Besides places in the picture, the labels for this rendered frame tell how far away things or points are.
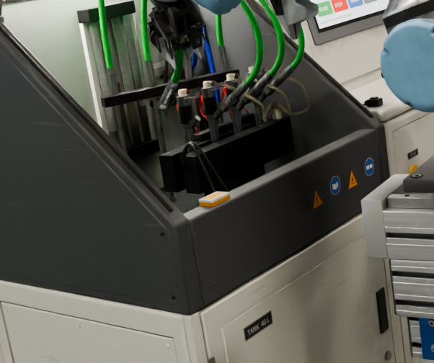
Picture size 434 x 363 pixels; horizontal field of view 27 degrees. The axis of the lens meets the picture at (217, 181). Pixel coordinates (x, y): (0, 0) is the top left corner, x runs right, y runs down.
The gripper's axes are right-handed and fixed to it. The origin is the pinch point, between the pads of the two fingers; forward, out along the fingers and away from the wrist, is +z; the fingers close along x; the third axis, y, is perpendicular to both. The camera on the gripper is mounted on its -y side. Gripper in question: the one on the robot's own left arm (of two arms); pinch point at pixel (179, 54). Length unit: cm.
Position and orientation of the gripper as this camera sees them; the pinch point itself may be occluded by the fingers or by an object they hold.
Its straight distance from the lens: 167.4
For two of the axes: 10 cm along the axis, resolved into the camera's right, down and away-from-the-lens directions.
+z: 0.8, 5.0, 8.6
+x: 9.0, -4.1, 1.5
